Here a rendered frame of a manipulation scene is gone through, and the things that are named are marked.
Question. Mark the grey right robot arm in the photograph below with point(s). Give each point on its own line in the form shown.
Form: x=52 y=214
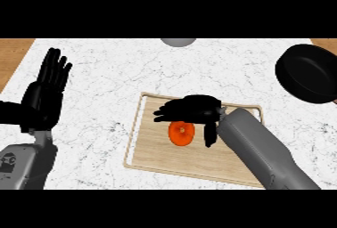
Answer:
x=264 y=151

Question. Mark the pale wooden cutting board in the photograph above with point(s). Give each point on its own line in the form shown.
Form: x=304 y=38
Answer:
x=175 y=154

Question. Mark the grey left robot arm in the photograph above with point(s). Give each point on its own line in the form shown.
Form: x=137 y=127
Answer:
x=24 y=164

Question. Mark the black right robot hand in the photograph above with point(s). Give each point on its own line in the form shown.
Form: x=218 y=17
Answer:
x=193 y=108

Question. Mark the black pot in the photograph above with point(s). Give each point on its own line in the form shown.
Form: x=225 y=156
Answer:
x=310 y=72

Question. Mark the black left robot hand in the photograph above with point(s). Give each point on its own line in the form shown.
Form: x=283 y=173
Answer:
x=44 y=95

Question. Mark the grey rounded object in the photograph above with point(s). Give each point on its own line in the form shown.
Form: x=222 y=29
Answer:
x=178 y=41

